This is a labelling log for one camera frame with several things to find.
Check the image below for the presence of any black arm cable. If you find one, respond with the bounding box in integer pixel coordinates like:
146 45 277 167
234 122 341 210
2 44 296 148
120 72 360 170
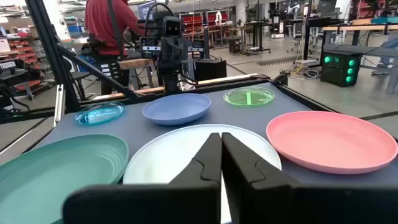
144 2 175 29

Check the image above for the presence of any person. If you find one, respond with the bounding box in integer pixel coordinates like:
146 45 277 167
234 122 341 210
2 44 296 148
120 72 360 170
85 0 147 96

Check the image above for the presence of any teal plastic plate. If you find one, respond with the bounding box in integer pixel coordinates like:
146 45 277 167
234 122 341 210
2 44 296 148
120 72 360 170
0 133 130 224

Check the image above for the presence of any clear cyan plastic plate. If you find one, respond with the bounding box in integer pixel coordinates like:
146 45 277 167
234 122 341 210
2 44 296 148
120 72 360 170
73 101 126 126

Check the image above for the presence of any white plastic plate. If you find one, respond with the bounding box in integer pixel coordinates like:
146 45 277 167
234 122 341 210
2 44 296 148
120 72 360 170
123 123 282 224

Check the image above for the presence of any pink plastic plate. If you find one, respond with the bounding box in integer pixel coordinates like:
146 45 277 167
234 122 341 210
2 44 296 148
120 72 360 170
266 110 398 175

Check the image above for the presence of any blue plastic plate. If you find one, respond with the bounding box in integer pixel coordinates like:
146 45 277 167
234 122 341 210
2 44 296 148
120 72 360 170
142 93 212 126

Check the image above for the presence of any wooden top workbench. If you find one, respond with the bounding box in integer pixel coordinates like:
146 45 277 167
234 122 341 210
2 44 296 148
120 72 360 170
322 17 398 47

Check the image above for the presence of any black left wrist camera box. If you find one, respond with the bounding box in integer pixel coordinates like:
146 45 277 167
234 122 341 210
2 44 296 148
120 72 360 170
163 16 185 38

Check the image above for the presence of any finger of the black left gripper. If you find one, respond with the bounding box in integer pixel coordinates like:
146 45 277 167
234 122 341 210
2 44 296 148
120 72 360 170
159 35 175 73
174 36 189 73

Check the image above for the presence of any silver metal bracket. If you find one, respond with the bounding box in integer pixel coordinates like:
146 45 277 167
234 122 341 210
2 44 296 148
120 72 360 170
53 83 66 128

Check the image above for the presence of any shelf with red bins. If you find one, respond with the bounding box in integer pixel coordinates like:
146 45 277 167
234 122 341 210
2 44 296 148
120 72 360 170
178 9 231 28

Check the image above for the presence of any black rig frame post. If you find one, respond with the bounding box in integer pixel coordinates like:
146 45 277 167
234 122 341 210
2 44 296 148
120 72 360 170
24 0 79 113

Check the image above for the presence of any black computer with green lights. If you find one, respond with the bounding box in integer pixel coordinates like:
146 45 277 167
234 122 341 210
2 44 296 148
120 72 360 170
320 49 363 88

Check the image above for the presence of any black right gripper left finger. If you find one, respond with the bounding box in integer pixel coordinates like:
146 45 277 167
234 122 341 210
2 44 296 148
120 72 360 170
62 132 223 224

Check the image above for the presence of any clear green plastic plate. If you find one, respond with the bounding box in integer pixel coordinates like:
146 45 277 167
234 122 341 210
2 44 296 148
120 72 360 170
223 86 275 108

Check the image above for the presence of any rack with red bins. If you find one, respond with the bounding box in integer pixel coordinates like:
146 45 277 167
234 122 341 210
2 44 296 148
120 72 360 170
0 35 43 94

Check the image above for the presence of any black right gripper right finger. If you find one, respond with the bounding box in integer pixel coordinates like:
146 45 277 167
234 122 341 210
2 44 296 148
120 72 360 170
221 132 398 224

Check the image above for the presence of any black diagonal frame brace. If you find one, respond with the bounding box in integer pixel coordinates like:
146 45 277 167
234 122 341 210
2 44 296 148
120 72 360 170
55 43 141 103

